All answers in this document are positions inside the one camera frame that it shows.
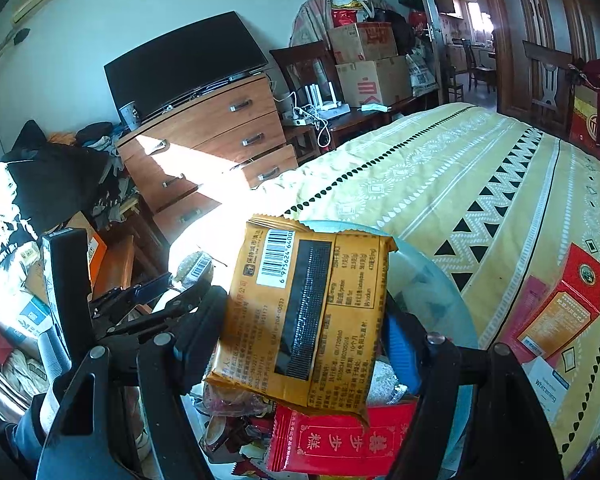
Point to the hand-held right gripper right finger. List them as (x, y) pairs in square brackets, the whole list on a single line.
[(402, 355)]

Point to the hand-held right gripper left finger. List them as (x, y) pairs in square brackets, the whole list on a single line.
[(200, 325)]

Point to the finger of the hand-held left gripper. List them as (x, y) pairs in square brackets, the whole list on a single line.
[(150, 290), (140, 321)]

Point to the clear brown cake packet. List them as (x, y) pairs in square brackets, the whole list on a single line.
[(192, 267)]

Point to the orange snack packet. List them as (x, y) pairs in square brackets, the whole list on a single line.
[(300, 320)]

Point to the red pastry packet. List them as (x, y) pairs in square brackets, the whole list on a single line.
[(340, 440)]

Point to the silver snack packet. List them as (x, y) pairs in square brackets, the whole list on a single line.
[(385, 382)]

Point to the orange box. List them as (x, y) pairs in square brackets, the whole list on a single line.
[(95, 255)]

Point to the black clothing pile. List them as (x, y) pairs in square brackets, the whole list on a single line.
[(45, 180)]

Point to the heap of small snack packets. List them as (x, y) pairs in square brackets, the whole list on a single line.
[(230, 435)]

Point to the flat red box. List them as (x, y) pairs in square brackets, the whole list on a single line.
[(527, 310)]

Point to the white grey product box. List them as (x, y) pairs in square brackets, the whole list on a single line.
[(547, 390)]

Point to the wooden dresser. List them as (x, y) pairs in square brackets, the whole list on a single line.
[(205, 135)]

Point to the red orange carton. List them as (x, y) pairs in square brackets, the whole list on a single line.
[(565, 300)]

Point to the paper cup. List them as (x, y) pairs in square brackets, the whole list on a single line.
[(130, 115)]

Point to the yellow patterned blanket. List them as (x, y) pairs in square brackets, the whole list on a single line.
[(480, 185)]

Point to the white power strip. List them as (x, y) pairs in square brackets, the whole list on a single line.
[(300, 117)]

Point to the black television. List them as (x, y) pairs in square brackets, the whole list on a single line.
[(180, 60)]

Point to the dark wooden desk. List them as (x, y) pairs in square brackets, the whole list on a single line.
[(370, 115)]

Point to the white router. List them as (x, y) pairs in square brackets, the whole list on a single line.
[(325, 100)]

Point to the dark wooden chair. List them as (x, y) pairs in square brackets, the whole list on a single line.
[(305, 70)]

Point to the red gold gift box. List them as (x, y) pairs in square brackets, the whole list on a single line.
[(587, 120)]

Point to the dining chair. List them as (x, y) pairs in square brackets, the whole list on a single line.
[(477, 62)]

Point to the carved wooden chair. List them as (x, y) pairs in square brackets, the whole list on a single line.
[(550, 85)]

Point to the cardboard box with red print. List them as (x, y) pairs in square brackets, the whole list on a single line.
[(362, 42)]

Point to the wooden door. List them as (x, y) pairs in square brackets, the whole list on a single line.
[(427, 35)]

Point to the black bag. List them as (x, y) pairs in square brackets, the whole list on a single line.
[(397, 30)]

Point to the wooden wardrobe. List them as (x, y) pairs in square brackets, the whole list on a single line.
[(530, 10)]

